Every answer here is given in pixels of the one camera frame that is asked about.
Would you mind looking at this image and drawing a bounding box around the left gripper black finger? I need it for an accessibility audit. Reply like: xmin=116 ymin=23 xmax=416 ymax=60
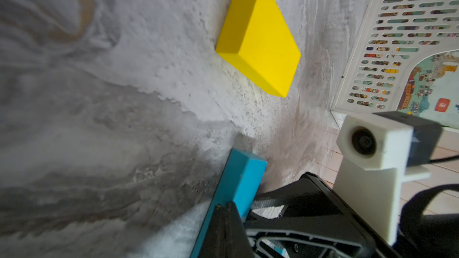
xmin=198 ymin=201 xmax=254 ymax=258

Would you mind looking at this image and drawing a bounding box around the white file organizer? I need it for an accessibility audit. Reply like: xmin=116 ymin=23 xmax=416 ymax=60
xmin=332 ymin=0 xmax=459 ymax=125

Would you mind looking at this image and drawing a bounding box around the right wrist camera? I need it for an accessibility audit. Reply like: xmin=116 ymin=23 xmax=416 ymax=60
xmin=333 ymin=111 xmax=443 ymax=244

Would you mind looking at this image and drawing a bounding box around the illustrated children's book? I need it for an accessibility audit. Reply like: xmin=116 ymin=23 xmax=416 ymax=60
xmin=397 ymin=50 xmax=459 ymax=129

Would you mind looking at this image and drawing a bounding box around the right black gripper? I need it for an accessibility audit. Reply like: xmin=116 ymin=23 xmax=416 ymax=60
xmin=244 ymin=172 xmax=459 ymax=258

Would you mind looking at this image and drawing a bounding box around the teal block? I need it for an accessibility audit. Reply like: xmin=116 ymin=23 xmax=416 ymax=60
xmin=191 ymin=149 xmax=267 ymax=258

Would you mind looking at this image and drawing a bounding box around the short yellow block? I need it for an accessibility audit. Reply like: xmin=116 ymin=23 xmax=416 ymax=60
xmin=216 ymin=0 xmax=301 ymax=97

